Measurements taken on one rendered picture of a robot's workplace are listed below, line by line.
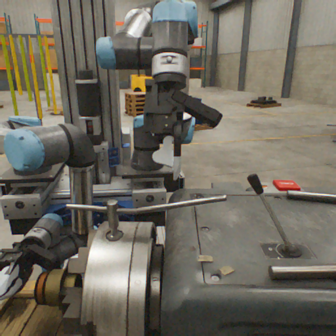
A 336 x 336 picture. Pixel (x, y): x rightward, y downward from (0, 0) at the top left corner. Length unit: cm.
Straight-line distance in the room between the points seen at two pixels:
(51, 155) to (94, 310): 44
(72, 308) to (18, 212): 65
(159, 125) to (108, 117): 83
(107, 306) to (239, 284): 25
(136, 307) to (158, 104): 40
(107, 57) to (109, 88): 65
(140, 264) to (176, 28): 48
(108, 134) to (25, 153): 64
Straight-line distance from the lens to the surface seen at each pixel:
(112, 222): 64
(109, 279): 62
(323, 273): 56
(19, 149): 87
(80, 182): 99
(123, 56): 75
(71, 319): 67
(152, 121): 60
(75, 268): 78
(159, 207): 60
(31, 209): 125
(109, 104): 141
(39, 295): 79
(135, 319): 62
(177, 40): 64
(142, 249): 63
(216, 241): 61
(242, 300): 51
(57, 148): 88
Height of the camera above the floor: 159
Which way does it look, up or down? 20 degrees down
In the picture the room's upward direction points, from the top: straight up
